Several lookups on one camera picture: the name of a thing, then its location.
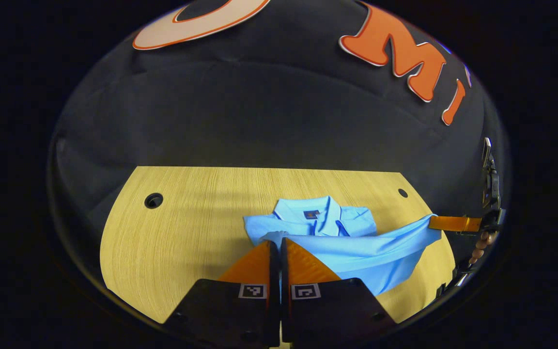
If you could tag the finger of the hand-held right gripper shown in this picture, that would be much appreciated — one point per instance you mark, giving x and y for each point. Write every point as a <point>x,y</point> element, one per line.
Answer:
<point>453,223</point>

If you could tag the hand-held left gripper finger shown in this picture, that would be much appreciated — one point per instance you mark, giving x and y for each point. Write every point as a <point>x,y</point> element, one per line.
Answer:
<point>273,281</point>
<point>285,281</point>

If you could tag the light blue T-shirt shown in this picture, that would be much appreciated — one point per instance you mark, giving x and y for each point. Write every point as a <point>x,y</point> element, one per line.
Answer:
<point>366,252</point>

